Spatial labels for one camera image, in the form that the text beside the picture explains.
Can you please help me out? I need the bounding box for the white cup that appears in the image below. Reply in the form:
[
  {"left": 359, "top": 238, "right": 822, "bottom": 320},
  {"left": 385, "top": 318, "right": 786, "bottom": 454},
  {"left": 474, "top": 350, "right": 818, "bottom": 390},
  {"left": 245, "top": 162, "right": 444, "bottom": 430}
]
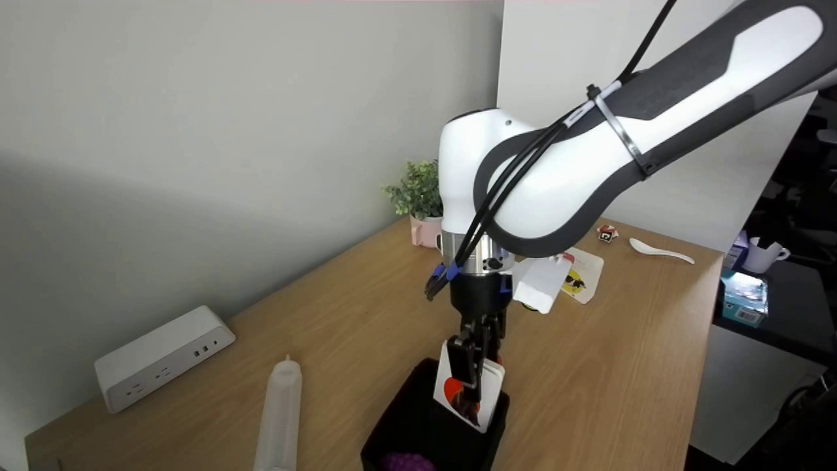
[{"left": 739, "top": 233, "right": 793, "bottom": 279}]

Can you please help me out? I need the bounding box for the green plant in pink pot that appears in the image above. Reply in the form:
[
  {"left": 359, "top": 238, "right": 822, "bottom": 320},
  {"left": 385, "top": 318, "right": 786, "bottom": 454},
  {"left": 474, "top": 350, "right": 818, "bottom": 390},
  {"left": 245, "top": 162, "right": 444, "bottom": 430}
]
[{"left": 385, "top": 161, "right": 444, "bottom": 251}]

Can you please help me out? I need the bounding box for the translucent white squeeze bottle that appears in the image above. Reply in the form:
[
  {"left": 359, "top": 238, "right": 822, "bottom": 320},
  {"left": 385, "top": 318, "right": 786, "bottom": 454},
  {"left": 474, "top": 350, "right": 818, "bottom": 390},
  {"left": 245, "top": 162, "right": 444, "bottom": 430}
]
[{"left": 250, "top": 356, "right": 305, "bottom": 471}]

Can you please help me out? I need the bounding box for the white power strip box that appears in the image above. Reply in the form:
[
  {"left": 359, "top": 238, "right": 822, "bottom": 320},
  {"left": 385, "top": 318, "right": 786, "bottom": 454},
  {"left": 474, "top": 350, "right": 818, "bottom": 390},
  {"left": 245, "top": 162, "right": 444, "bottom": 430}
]
[{"left": 92, "top": 305, "right": 237, "bottom": 416}]

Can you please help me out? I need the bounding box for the white card box red print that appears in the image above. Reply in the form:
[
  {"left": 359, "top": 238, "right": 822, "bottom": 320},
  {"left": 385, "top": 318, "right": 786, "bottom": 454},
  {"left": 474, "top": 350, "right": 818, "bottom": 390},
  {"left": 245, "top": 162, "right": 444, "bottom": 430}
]
[{"left": 431, "top": 339, "right": 508, "bottom": 436}]

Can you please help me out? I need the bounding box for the white card stack yellow print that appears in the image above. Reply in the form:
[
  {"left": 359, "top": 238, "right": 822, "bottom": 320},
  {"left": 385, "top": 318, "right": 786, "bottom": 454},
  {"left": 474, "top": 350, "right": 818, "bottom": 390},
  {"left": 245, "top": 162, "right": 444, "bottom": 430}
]
[{"left": 560, "top": 247, "right": 606, "bottom": 307}]

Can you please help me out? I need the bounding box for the purple eggplant toy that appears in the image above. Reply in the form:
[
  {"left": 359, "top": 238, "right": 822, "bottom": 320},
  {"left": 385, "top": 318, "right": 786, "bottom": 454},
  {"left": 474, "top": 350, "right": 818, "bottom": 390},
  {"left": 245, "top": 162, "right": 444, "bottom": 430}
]
[{"left": 385, "top": 451, "right": 440, "bottom": 471}]

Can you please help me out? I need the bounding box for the white plastic spoon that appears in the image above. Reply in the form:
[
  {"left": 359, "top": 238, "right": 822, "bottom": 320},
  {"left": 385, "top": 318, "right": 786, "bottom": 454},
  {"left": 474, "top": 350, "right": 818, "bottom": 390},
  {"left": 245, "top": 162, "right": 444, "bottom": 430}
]
[{"left": 627, "top": 237, "right": 699, "bottom": 268}]

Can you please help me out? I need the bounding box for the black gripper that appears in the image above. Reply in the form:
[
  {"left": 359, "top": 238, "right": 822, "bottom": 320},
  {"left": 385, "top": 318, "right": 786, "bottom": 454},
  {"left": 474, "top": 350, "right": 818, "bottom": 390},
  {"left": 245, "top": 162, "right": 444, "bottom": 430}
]
[{"left": 446, "top": 269, "right": 514, "bottom": 388}]

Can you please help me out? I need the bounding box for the teal box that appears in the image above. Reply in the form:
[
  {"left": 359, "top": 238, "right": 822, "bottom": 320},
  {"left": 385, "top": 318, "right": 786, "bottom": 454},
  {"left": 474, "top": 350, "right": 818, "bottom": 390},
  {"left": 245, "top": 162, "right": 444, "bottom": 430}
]
[{"left": 716, "top": 269, "right": 775, "bottom": 331}]

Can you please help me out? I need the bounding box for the black rectangular box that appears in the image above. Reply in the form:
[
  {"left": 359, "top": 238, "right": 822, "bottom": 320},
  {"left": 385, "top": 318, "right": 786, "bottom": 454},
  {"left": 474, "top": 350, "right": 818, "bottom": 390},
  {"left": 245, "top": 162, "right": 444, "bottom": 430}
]
[{"left": 361, "top": 356, "right": 513, "bottom": 471}]

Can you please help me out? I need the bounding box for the black side table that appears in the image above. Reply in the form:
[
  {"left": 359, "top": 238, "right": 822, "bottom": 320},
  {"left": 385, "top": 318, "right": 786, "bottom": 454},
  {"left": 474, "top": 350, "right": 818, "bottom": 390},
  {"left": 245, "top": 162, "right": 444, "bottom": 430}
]
[{"left": 709, "top": 251, "right": 837, "bottom": 369}]

